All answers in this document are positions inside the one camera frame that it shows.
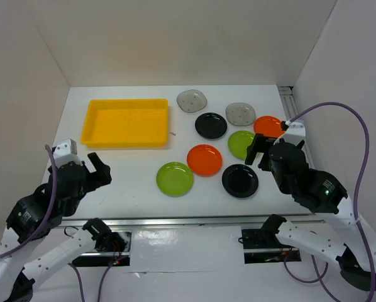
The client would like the orange plate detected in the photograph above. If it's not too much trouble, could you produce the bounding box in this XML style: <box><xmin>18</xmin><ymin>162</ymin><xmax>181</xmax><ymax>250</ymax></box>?
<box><xmin>186</xmin><ymin>144</ymin><xmax>223</xmax><ymax>177</ymax></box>
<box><xmin>253</xmin><ymin>116</ymin><xmax>284</xmax><ymax>138</ymax></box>

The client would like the green plate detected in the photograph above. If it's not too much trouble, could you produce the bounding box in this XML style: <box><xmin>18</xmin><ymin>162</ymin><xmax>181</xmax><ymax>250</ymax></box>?
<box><xmin>156</xmin><ymin>162</ymin><xmax>194</xmax><ymax>197</ymax></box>
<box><xmin>228</xmin><ymin>130</ymin><xmax>255</xmax><ymax>160</ymax></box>

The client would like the clear grey plate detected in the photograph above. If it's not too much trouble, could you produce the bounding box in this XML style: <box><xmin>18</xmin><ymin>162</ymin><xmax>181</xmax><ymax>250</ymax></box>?
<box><xmin>176</xmin><ymin>89</ymin><xmax>207</xmax><ymax>113</ymax></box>
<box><xmin>225</xmin><ymin>103</ymin><xmax>257</xmax><ymax>126</ymax></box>

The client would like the black plate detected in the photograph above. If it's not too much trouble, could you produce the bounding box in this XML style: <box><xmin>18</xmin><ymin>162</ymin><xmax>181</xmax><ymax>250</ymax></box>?
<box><xmin>221</xmin><ymin>164</ymin><xmax>259</xmax><ymax>199</ymax></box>
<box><xmin>194</xmin><ymin>113</ymin><xmax>228</xmax><ymax>140</ymax></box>

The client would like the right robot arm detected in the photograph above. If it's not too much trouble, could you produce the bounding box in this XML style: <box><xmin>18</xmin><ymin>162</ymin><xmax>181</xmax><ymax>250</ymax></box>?
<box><xmin>245</xmin><ymin>134</ymin><xmax>376</xmax><ymax>293</ymax></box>

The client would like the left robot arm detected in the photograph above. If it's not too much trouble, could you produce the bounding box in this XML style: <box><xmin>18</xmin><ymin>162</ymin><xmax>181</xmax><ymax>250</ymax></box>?
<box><xmin>0</xmin><ymin>152</ymin><xmax>125</xmax><ymax>301</ymax></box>

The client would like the yellow plastic bin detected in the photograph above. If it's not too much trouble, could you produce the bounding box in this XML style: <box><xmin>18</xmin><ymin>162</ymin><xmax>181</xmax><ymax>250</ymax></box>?
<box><xmin>80</xmin><ymin>99</ymin><xmax>169</xmax><ymax>148</ymax></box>

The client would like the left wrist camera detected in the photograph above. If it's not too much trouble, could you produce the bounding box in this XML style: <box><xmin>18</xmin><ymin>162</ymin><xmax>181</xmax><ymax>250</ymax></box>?
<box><xmin>53</xmin><ymin>138</ymin><xmax>82</xmax><ymax>168</ymax></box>

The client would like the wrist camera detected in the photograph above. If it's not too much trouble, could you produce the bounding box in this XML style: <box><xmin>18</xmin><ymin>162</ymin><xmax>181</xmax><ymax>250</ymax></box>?
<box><xmin>53</xmin><ymin>138</ymin><xmax>82</xmax><ymax>168</ymax></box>
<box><xmin>280</xmin><ymin>121</ymin><xmax>306</xmax><ymax>145</ymax></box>

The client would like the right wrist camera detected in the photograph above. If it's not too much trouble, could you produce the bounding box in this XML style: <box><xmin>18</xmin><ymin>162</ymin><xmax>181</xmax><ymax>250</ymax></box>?
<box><xmin>280</xmin><ymin>121</ymin><xmax>306</xmax><ymax>145</ymax></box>

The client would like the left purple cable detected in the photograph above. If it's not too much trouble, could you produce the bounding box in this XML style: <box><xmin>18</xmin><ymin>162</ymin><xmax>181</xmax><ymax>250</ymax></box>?
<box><xmin>0</xmin><ymin>144</ymin><xmax>57</xmax><ymax>262</ymax></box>

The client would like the purple cable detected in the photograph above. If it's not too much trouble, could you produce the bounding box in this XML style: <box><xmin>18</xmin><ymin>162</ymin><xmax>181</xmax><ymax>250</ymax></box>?
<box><xmin>0</xmin><ymin>144</ymin><xmax>57</xmax><ymax>262</ymax></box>
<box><xmin>283</xmin><ymin>101</ymin><xmax>376</xmax><ymax>302</ymax></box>

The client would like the aluminium rail right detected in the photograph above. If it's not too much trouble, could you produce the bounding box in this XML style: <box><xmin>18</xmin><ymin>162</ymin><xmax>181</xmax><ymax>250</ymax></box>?
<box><xmin>277</xmin><ymin>86</ymin><xmax>314</xmax><ymax>168</ymax></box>

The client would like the aluminium rail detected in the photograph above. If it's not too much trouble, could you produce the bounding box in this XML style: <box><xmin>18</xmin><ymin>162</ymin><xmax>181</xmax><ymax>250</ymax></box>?
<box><xmin>54</xmin><ymin>214</ymin><xmax>325</xmax><ymax>228</ymax></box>
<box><xmin>277</xmin><ymin>86</ymin><xmax>314</xmax><ymax>168</ymax></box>

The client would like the aluminium rail front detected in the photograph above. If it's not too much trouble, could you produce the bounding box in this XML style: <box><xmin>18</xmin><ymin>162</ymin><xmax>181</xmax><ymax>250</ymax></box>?
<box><xmin>54</xmin><ymin>214</ymin><xmax>325</xmax><ymax>228</ymax></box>

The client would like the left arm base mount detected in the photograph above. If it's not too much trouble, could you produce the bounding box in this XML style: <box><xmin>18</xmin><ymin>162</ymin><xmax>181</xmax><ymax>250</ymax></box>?
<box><xmin>72</xmin><ymin>232</ymin><xmax>131</xmax><ymax>267</ymax></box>

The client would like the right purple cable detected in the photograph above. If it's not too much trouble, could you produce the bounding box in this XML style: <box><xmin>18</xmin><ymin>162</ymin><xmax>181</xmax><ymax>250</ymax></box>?
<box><xmin>283</xmin><ymin>101</ymin><xmax>376</xmax><ymax>302</ymax></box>

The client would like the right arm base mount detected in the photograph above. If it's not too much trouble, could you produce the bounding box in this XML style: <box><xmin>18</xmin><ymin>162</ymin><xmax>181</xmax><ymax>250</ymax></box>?
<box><xmin>238</xmin><ymin>229</ymin><xmax>301</xmax><ymax>264</ymax></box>

